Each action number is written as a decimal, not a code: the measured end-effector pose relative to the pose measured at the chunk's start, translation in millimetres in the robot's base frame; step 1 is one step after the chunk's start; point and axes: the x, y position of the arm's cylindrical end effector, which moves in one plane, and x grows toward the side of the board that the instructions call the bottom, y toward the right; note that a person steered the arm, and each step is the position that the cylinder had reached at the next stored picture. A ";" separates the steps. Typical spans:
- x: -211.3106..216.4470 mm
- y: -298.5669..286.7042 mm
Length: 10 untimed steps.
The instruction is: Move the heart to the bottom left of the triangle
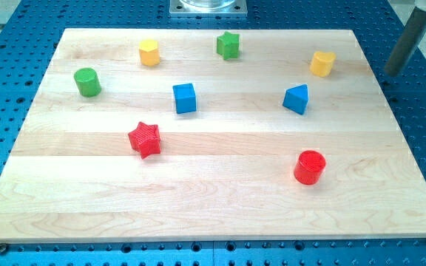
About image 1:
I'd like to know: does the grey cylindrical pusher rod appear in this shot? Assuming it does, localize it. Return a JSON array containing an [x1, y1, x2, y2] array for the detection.
[[384, 0, 426, 77]]

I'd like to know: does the wooden board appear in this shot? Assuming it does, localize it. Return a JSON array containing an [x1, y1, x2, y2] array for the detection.
[[0, 28, 426, 243]]

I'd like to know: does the green star block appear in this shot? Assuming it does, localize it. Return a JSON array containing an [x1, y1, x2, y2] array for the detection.
[[216, 31, 240, 60]]

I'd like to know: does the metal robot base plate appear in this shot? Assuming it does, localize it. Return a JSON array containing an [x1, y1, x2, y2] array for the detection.
[[169, 0, 248, 17]]

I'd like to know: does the blue triangle block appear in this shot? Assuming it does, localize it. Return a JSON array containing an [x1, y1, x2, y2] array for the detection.
[[283, 84, 308, 115]]

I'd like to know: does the red star block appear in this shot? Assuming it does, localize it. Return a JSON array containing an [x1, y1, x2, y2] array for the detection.
[[128, 121, 161, 160]]

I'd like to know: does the yellow hexagon block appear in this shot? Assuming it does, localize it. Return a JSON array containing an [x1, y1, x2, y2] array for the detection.
[[138, 39, 160, 67]]

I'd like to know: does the green cylinder block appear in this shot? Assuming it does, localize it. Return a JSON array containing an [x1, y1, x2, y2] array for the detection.
[[73, 68, 101, 98]]

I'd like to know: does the blue cube block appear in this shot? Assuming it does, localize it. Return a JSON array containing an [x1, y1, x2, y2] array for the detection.
[[172, 83, 197, 114]]

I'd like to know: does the red cylinder block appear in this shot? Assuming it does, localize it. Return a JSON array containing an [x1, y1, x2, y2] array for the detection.
[[294, 150, 326, 185]]

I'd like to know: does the yellow heart block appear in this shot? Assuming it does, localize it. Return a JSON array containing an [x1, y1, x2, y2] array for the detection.
[[309, 51, 337, 78]]

